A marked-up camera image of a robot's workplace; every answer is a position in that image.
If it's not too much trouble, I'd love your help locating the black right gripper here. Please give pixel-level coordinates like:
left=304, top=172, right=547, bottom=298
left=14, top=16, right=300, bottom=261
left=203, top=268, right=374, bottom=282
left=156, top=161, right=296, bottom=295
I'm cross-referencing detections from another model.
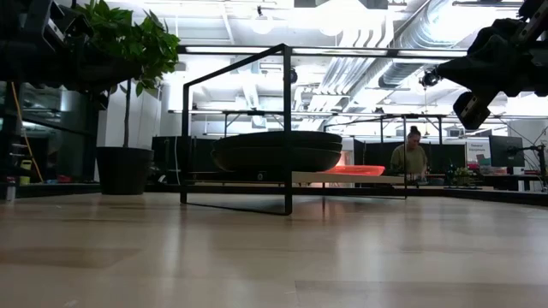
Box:
left=436, top=19, right=532, bottom=98

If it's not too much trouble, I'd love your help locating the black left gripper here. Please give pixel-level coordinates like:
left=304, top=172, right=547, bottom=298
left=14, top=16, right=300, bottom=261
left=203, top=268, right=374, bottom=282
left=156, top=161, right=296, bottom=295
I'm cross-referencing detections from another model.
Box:
left=76, top=46, right=142, bottom=93

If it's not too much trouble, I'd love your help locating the black metal wooden shelf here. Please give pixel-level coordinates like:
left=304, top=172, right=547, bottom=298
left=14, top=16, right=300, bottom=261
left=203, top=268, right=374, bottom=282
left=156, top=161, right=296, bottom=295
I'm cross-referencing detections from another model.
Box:
left=179, top=42, right=408, bottom=216

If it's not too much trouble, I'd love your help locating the green leafy indoor tree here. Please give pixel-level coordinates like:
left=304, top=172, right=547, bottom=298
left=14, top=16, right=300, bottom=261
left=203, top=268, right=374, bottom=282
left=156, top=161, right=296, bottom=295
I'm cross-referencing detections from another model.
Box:
left=74, top=0, right=182, bottom=149

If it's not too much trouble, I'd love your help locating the black ceiling spotlight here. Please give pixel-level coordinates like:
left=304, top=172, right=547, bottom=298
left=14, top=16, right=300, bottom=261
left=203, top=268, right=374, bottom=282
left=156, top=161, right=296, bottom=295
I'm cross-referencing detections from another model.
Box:
left=418, top=68, right=442, bottom=89

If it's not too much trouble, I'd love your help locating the black computer monitor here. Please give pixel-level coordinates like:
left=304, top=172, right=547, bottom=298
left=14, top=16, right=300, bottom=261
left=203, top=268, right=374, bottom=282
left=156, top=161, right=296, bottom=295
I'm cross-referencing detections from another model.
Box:
left=489, top=135, right=526, bottom=169

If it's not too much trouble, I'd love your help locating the white printed sign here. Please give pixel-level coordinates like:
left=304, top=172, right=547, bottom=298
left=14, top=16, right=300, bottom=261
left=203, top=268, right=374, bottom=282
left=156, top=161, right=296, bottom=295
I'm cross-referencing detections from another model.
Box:
left=465, top=140, right=491, bottom=166

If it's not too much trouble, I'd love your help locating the black plant pot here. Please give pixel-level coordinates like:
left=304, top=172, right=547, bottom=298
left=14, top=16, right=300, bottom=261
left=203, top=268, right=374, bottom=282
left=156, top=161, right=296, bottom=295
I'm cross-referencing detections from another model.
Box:
left=94, top=146, right=155, bottom=196

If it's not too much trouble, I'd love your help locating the small potted desk plant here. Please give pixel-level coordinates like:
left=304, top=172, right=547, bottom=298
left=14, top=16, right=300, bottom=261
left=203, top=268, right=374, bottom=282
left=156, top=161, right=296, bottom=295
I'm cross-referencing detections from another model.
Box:
left=449, top=166, right=473, bottom=186

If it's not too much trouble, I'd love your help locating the black office partition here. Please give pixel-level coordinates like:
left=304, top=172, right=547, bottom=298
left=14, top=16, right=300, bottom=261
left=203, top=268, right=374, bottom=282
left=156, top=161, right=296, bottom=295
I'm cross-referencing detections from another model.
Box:
left=152, top=135, right=223, bottom=173

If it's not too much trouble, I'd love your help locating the person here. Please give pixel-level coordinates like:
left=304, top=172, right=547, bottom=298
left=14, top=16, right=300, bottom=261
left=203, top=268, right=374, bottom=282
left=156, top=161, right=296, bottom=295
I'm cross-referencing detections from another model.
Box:
left=389, top=125, right=429, bottom=181

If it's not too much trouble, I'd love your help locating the yellow green container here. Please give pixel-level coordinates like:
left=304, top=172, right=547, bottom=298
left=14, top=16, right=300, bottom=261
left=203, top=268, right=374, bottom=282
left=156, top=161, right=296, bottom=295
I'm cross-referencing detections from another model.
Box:
left=18, top=158, right=33, bottom=186

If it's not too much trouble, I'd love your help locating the round white pendant lamp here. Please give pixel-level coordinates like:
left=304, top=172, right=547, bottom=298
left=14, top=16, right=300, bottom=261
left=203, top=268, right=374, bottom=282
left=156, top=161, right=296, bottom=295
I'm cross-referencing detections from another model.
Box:
left=249, top=5, right=275, bottom=36

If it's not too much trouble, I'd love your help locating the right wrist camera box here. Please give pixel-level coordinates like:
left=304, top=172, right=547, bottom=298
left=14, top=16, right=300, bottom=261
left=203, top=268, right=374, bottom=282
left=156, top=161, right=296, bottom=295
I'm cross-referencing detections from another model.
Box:
left=452, top=90, right=492, bottom=131

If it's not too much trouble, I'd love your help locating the yellow hanging cable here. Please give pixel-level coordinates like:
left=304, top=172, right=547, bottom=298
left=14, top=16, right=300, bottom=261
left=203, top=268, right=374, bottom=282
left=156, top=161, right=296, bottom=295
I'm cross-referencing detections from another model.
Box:
left=10, top=81, right=45, bottom=184

